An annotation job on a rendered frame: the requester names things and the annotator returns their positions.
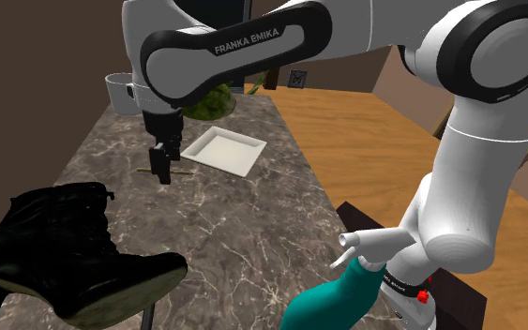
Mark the white square plate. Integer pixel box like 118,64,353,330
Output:
180,126,268,178

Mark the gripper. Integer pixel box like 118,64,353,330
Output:
142,108,186,186

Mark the small dark wall picture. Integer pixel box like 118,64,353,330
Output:
288,68,309,88

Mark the white cup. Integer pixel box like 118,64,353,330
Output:
104,72,144,116

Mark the green leafy plant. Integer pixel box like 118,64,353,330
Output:
181,70,268,122

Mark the teal spray bottle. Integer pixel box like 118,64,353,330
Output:
279,227,418,330

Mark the black high-heeled boot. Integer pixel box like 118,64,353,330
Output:
0,181,189,330

